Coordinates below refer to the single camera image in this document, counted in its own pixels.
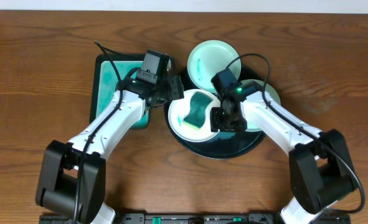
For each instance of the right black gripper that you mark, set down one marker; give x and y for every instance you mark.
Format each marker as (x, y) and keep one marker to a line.
(216, 123)

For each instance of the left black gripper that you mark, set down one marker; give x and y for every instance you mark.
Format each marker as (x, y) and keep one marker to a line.
(175, 88)

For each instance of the white plate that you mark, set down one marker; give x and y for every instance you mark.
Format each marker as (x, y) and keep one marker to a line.
(178, 109)

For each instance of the green scouring sponge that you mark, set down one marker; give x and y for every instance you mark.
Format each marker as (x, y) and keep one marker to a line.
(197, 111)

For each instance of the mint green plate top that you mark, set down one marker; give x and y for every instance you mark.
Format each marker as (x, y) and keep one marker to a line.
(207, 59)

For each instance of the mint green plate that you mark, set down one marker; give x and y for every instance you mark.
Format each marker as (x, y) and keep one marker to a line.
(207, 59)
(273, 93)

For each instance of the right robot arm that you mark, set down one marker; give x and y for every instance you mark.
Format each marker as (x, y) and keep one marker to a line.
(321, 169)

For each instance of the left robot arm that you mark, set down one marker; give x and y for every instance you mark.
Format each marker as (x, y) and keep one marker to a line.
(73, 174)

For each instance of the round black serving tray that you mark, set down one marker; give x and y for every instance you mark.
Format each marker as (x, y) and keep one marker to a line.
(224, 145)

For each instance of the black rectangular sponge tray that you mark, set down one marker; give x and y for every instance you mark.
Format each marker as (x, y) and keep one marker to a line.
(105, 80)

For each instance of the mint green plate right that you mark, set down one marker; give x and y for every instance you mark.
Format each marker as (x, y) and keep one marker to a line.
(273, 93)

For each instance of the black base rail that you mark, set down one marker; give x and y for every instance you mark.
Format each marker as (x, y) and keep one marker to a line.
(140, 218)

